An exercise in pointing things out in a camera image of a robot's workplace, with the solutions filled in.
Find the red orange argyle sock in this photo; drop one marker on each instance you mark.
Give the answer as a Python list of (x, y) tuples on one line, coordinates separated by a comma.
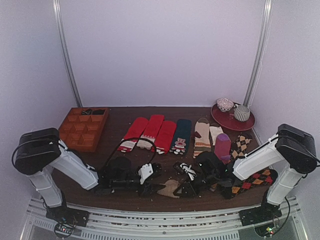
[(264, 177)]

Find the red sock white cuff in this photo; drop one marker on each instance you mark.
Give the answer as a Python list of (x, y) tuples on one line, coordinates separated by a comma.
[(135, 131)]

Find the tan ribbed sock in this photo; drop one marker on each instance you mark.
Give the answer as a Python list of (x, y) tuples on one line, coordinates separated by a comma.
[(168, 191)]

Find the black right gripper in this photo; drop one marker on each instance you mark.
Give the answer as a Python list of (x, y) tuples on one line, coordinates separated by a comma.
[(189, 184)]

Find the striped rolled sock in tray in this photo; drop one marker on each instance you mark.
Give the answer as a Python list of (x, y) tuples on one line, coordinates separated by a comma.
[(86, 112)]

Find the red sock beige cuff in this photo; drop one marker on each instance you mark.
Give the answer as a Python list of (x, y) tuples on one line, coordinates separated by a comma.
[(151, 131)]

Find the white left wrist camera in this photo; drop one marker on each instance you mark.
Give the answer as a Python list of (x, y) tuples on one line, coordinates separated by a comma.
[(145, 172)]

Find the aluminium frame post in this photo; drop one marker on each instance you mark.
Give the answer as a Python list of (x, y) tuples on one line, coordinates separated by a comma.
[(65, 52), (261, 47)]

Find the beige brown striped sock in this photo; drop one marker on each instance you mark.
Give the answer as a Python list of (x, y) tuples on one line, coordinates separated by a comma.
[(201, 137)]

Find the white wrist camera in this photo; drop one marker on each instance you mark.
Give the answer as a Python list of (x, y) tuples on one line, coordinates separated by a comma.
[(189, 171), (145, 172)]

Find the left aluminium frame post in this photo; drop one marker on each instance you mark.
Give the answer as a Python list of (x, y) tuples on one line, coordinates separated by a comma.
[(65, 52)]

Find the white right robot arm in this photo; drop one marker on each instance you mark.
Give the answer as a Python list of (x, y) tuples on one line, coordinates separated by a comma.
[(292, 145)]

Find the wooden compartment tray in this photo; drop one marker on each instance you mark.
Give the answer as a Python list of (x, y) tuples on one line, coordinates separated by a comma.
[(83, 132)]

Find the right aluminium frame post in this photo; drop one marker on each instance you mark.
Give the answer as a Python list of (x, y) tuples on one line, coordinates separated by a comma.
[(261, 47)]

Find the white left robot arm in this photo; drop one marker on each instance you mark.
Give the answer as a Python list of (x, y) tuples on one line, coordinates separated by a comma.
[(37, 151)]

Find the red sock spotted cuff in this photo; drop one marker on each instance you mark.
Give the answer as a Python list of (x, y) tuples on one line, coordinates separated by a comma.
[(164, 138)]

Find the cream short sock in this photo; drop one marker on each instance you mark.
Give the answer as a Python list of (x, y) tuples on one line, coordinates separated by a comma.
[(214, 132)]

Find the grey striped mug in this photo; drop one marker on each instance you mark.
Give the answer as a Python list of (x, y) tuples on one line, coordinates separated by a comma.
[(242, 113)]

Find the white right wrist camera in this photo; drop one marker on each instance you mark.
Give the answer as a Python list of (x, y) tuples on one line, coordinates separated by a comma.
[(189, 171)]

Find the dark green monkey sock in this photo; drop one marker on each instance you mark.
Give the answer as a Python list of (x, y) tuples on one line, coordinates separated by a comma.
[(181, 138)]

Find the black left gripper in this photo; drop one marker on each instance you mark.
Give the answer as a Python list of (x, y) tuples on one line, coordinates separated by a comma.
[(147, 191)]

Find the magenta purple sock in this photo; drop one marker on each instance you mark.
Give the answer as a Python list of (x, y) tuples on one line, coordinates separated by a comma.
[(222, 148)]

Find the brown argyle sock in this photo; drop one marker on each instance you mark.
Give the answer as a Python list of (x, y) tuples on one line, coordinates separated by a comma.
[(239, 146)]

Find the white patterned bowl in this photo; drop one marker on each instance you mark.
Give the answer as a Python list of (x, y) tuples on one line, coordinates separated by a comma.
[(224, 104)]

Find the red round plate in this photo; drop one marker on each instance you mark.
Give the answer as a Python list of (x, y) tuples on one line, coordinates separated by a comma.
[(227, 119)]

